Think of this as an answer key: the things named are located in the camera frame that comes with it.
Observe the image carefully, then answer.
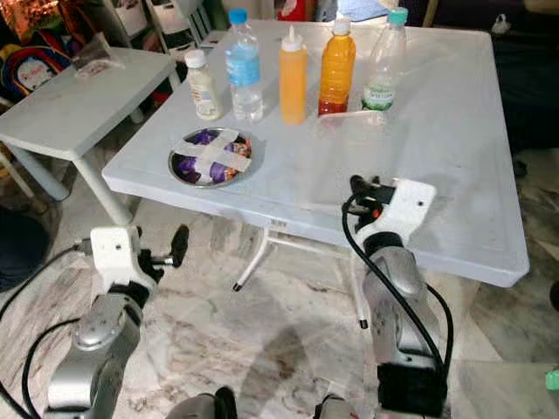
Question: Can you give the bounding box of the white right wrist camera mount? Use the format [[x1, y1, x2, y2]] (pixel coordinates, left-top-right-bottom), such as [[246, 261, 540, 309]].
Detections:
[[371, 178, 438, 244]]

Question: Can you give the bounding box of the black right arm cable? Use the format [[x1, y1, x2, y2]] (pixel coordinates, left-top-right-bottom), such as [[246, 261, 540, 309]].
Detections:
[[342, 190, 455, 372]]

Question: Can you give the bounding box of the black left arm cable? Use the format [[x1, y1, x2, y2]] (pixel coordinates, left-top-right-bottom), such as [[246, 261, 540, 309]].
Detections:
[[21, 318, 85, 419], [0, 247, 93, 419]]

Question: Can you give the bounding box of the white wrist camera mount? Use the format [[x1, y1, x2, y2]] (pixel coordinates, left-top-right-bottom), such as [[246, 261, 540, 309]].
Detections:
[[90, 226, 155, 294], [371, 178, 438, 244]]

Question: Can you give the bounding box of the green-capped clear plastic bottle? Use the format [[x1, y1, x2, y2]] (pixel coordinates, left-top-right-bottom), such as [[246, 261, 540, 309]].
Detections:
[[361, 7, 410, 113]]

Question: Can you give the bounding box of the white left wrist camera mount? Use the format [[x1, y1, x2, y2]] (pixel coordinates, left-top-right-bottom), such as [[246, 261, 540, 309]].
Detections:
[[90, 226, 155, 294]]

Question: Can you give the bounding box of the small white-capped cream bottle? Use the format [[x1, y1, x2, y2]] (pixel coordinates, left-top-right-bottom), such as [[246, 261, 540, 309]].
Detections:
[[185, 49, 224, 121]]

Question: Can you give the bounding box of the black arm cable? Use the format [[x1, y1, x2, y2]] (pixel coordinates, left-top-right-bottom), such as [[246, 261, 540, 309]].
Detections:
[[342, 190, 455, 372], [21, 318, 85, 419], [0, 247, 93, 419]]

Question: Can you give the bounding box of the round steel plate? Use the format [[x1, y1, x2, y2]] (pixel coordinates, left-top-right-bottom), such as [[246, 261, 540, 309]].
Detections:
[[169, 128, 254, 189]]

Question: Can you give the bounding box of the robot right leg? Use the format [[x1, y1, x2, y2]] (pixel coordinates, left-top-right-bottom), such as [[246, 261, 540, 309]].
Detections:
[[314, 395, 361, 419]]

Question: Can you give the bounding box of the clear plastic packet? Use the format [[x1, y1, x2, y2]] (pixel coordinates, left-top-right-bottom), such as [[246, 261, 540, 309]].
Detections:
[[72, 35, 125, 78]]

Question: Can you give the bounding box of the taped purple snack packet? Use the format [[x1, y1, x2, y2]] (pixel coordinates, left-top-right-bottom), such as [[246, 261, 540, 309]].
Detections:
[[176, 130, 252, 184]]

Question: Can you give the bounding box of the gold foil wrapping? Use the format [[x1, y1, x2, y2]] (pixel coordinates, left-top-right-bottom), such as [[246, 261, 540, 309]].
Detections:
[[0, 0, 86, 40]]

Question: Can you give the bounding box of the colourful printed bag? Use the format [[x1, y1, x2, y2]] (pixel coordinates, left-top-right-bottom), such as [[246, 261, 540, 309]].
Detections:
[[0, 44, 72, 99]]

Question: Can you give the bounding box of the white-capped orange juice bottle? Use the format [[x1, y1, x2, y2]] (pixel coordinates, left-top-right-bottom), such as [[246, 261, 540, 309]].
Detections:
[[318, 17, 357, 117]]

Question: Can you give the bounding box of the blue-capped clear water bottle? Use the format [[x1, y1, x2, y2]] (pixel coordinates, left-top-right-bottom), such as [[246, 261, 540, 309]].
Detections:
[[225, 9, 265, 123]]

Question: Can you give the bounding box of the orange squeeze bottle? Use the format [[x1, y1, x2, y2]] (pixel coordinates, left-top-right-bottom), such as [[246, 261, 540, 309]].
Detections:
[[279, 26, 309, 126]]

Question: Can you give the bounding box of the small white plastic table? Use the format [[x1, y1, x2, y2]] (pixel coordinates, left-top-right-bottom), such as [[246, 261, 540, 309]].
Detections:
[[0, 48, 174, 226]]

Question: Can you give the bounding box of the large white plastic table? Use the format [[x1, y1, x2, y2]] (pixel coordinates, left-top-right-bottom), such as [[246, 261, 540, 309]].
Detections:
[[102, 19, 532, 331]]

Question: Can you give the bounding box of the dark blue cushion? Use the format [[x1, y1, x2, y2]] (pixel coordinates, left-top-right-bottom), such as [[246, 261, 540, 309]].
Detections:
[[0, 208, 49, 293]]

